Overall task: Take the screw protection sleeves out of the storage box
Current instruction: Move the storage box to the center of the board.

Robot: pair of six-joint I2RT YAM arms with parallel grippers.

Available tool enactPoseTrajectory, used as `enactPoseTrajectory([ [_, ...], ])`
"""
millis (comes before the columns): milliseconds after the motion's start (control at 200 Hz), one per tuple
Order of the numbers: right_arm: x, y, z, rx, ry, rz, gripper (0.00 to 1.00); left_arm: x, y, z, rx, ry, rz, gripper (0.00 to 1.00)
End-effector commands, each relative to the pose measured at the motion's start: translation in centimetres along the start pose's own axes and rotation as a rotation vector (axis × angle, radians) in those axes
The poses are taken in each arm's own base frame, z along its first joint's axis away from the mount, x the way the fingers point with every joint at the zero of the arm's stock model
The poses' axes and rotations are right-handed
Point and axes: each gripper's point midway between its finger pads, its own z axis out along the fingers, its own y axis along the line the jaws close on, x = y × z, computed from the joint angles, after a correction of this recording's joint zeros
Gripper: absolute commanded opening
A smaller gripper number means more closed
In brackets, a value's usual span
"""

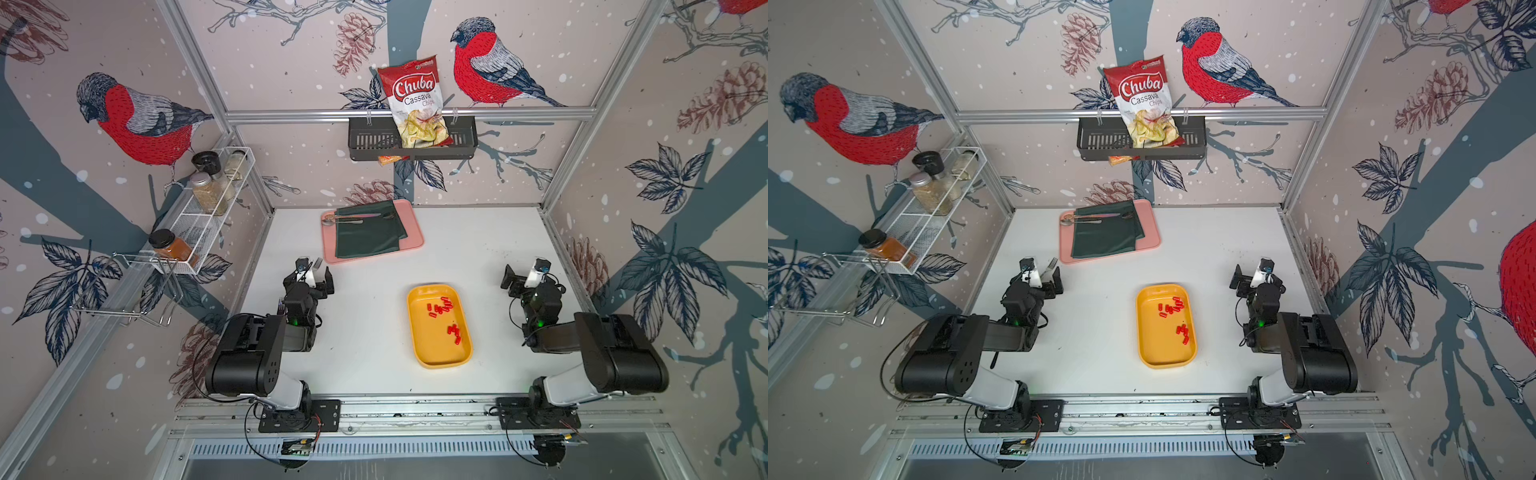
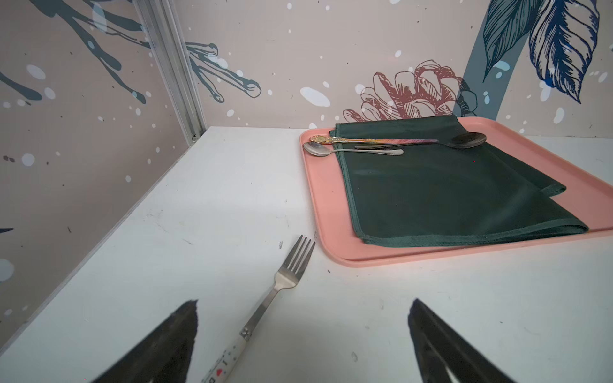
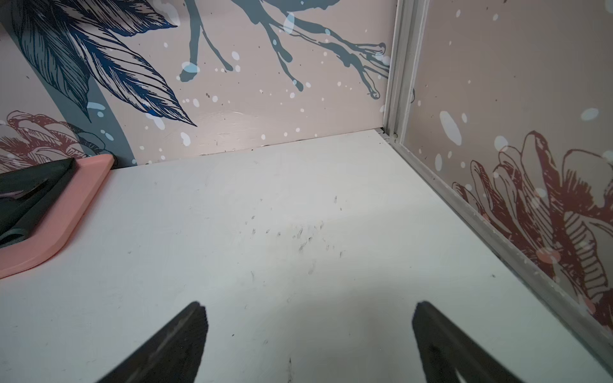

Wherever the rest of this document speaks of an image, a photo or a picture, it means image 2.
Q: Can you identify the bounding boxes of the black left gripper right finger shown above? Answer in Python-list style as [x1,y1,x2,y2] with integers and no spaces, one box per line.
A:
[408,298,514,383]

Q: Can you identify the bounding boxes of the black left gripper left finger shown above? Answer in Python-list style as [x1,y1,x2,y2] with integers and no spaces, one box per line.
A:
[94,300,198,383]

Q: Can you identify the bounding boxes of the dark green cloth napkin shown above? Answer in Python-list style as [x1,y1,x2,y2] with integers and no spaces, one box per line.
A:
[332,116,588,247]

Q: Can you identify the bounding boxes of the long gold colourful spoon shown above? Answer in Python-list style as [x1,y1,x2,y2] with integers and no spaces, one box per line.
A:
[309,132,487,149]

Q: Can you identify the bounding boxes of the pink plastic tray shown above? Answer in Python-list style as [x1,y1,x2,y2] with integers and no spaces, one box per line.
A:
[303,117,612,267]

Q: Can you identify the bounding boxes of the small silver spoon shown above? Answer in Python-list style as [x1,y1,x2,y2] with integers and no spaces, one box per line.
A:
[303,142,404,157]

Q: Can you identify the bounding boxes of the fork with white handle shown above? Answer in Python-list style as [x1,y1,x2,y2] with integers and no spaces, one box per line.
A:
[201,236,315,383]

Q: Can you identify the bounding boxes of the aluminium corner frame post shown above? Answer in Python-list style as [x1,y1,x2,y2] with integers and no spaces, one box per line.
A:
[134,0,208,146]

